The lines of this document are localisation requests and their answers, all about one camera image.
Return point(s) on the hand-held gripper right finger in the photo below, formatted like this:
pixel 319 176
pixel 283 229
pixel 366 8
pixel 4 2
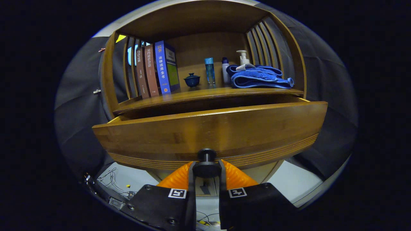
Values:
pixel 222 205

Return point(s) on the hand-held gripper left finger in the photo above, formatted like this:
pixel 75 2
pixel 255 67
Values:
pixel 192 199

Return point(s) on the black drawer knob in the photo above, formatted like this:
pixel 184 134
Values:
pixel 207 168

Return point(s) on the wooden drawer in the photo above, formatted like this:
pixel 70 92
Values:
pixel 208 128

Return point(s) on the wooden countertop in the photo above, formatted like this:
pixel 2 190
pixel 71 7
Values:
pixel 205 93

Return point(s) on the wooden cabinet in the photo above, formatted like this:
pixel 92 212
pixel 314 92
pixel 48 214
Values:
pixel 205 19

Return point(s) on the dark blue lidded teacup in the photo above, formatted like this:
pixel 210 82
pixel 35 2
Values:
pixel 192 80

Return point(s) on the teal glass bottle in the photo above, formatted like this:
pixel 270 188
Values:
pixel 210 72

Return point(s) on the white bottle dark cap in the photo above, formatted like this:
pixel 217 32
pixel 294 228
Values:
pixel 225 72

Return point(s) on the blue folded towel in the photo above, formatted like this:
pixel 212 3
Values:
pixel 257 78

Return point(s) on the dark brown book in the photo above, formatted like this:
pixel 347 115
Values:
pixel 142 73

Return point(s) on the blue book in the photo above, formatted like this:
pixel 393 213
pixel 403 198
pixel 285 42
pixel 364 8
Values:
pixel 163 67

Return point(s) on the reddish brown book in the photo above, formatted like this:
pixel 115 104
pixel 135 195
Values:
pixel 151 70

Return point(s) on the white pump bottle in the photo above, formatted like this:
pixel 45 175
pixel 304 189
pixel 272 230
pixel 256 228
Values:
pixel 243 59

